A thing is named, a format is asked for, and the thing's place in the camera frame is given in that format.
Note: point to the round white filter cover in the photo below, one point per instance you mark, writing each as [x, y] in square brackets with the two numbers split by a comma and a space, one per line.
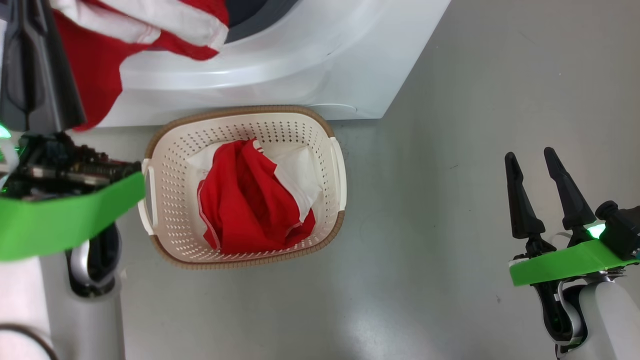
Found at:
[335, 107]

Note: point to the white front-load washing machine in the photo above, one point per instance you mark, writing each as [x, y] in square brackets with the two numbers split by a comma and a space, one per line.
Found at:
[300, 70]

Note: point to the cream perforated laundry basket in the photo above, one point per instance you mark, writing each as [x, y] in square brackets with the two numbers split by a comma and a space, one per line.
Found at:
[170, 165]

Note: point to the red and white garment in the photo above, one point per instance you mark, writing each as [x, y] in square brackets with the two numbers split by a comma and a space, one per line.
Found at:
[245, 200]
[95, 65]

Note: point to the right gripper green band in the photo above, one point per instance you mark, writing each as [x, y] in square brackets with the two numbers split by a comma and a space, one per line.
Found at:
[565, 265]

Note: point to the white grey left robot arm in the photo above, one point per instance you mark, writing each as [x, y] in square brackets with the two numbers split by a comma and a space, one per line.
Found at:
[90, 325]

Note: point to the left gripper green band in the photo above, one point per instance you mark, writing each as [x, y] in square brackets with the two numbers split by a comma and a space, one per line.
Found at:
[60, 215]

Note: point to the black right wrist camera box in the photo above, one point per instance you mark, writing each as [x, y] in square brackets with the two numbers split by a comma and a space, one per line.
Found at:
[622, 227]

